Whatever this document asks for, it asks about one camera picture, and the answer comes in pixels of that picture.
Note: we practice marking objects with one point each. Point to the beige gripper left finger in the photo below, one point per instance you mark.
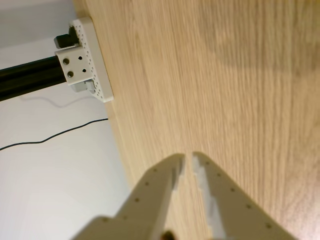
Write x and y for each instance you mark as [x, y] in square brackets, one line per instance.
[150, 200]

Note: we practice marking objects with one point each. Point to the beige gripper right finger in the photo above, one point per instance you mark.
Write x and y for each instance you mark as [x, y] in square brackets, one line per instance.
[225, 207]

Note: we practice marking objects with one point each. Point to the grey clamp piece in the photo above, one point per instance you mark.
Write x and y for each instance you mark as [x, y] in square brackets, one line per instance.
[81, 87]

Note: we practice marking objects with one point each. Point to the white perforated clamp plate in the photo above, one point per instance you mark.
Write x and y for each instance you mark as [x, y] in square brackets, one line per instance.
[96, 57]

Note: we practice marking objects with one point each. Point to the black aluminium pole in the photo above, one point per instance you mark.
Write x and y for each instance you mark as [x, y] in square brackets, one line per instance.
[27, 77]

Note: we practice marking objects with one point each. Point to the black clamp knob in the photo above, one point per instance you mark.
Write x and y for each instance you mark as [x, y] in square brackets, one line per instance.
[64, 40]

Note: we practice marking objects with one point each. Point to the white pole bracket block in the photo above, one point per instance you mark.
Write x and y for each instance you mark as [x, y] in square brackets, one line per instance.
[73, 66]

